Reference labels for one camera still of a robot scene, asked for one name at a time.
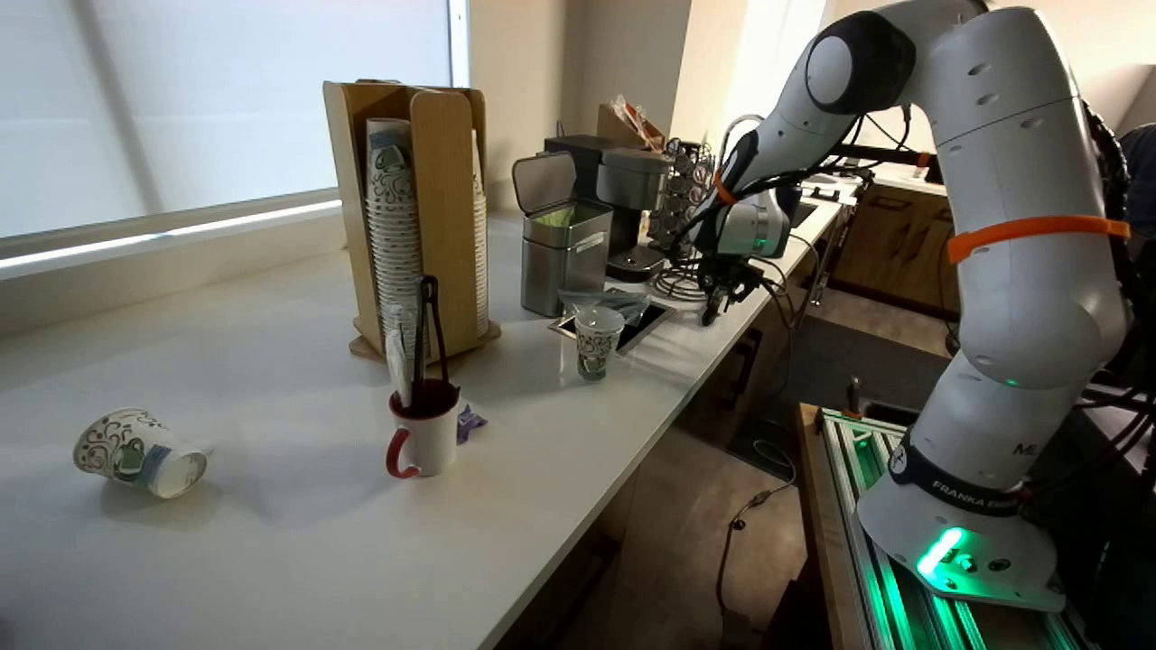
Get stack of patterned paper cups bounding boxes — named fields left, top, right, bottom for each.
left=362, top=115, right=427, bottom=374

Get wooden coffee cup holder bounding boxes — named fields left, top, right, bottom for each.
left=317, top=77, right=506, bottom=363

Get patterned paper cup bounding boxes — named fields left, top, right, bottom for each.
left=68, top=406, right=213, bottom=503
left=565, top=299, right=627, bottom=385

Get white mug with red handle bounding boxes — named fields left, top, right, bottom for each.
left=382, top=380, right=467, bottom=483

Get grey coffee machine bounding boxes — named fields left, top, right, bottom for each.
left=540, top=128, right=670, bottom=280

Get wooden box with packets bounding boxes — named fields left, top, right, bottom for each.
left=591, top=91, right=668, bottom=154

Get black floor cable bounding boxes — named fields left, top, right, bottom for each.
left=710, top=481, right=787, bottom=650

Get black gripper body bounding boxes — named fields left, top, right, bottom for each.
left=695, top=235, right=771, bottom=288

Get black tongs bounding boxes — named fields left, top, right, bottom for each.
left=409, top=269, right=453, bottom=393

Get brown wooden cabinet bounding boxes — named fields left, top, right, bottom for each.
left=825, top=178, right=966, bottom=320

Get window with white blinds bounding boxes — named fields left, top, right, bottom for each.
left=0, top=0, right=474, bottom=263

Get aluminium robot base table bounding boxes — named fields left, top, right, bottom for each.
left=789, top=400, right=1156, bottom=650

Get metal wire pod stand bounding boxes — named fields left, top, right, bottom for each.
left=650, top=133, right=722, bottom=260

